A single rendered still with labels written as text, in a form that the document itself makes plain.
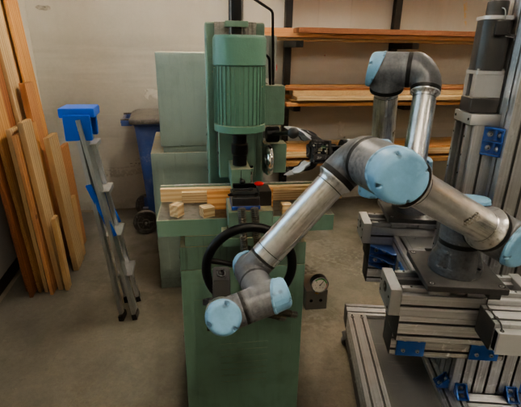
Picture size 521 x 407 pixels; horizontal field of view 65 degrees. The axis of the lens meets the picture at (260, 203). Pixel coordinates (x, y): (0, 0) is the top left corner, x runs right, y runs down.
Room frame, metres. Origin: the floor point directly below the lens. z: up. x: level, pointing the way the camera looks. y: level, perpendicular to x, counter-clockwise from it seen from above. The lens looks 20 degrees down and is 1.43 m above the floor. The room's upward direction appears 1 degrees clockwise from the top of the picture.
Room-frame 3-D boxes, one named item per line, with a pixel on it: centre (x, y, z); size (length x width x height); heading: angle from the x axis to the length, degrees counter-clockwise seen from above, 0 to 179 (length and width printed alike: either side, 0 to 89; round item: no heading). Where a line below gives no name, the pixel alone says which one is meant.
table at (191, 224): (1.33, 0.05, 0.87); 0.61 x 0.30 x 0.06; 98
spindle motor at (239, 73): (1.44, 0.08, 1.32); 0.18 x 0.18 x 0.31
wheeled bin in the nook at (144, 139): (3.33, 0.78, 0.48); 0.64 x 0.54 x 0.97; 104
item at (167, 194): (1.46, 0.07, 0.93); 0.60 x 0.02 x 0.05; 98
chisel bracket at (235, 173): (1.46, 0.08, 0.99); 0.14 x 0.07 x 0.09; 8
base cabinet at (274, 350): (1.56, 0.09, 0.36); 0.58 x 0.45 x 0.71; 8
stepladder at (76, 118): (2.02, 0.83, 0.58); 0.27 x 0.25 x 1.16; 101
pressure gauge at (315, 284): (1.27, -0.21, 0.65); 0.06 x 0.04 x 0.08; 98
